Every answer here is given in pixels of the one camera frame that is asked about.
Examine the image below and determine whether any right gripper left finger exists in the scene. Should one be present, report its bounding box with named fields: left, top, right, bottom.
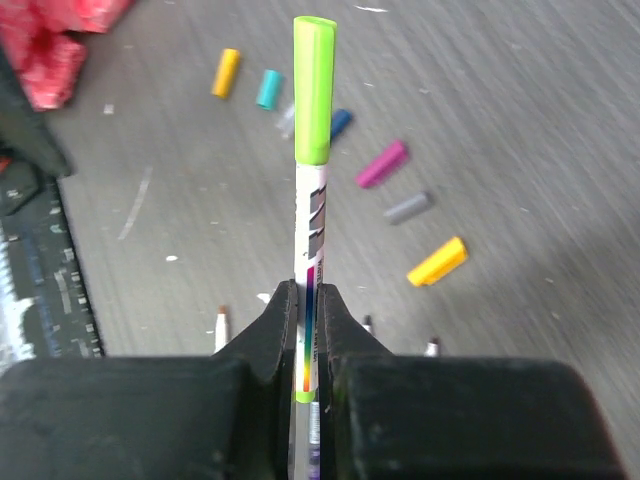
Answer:
left=1, top=281, right=297, bottom=479

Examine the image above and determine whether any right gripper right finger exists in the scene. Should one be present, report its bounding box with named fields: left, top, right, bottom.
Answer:
left=318, top=284, right=627, bottom=479

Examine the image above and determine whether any yellow marker pen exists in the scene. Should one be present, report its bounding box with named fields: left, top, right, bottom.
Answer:
left=214, top=305, right=230, bottom=353

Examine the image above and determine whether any magenta marker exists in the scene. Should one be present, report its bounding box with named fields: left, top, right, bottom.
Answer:
left=424, top=337, right=440, bottom=357

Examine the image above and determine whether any yellow pen cap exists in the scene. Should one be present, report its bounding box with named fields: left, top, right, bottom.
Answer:
left=211, top=48, right=241, bottom=99
left=407, top=237, right=468, bottom=287

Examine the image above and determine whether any grey pen cap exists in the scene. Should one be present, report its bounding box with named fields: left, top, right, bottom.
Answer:
left=384, top=191, right=434, bottom=225

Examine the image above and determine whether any magenta pen cap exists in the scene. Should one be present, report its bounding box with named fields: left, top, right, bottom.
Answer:
left=355, top=140, right=409, bottom=188

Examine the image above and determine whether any clear pen cap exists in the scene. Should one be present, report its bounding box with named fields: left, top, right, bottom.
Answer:
left=276, top=103, right=295, bottom=139

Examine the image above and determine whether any blue pen cap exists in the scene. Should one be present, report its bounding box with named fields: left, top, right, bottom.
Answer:
left=330, top=109, right=353, bottom=142

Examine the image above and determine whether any teal pen cap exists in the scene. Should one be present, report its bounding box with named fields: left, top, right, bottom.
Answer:
left=256, top=69, right=283, bottom=111

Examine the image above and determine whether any green cap marker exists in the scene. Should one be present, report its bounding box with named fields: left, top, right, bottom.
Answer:
left=293, top=16, right=337, bottom=403

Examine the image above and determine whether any purple marker pen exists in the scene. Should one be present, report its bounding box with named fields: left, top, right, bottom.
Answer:
left=292, top=401, right=321, bottom=480

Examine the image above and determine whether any red crumpled plastic bag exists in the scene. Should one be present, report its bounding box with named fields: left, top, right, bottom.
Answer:
left=1, top=0, right=131, bottom=111

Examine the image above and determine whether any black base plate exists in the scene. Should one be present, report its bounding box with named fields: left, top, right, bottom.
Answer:
left=1, top=179, right=105, bottom=370

